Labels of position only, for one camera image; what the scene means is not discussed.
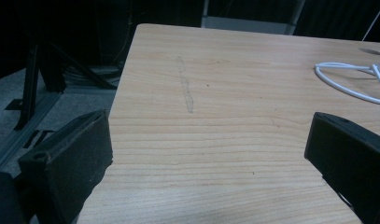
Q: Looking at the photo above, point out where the white wire rack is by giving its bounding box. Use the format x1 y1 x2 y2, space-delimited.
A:
314 52 380 106

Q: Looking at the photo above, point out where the black metal stand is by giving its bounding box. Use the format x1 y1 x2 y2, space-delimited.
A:
4 36 119 132

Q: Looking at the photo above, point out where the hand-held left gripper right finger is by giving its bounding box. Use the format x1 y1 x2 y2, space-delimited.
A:
303 111 380 224

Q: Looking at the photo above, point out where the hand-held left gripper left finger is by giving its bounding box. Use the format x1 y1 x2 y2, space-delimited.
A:
17 108 114 224

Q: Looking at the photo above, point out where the white cable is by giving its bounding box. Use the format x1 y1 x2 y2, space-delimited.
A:
361 0 380 42

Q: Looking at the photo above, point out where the grey metal frame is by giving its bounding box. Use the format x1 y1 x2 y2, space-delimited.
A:
200 0 306 35

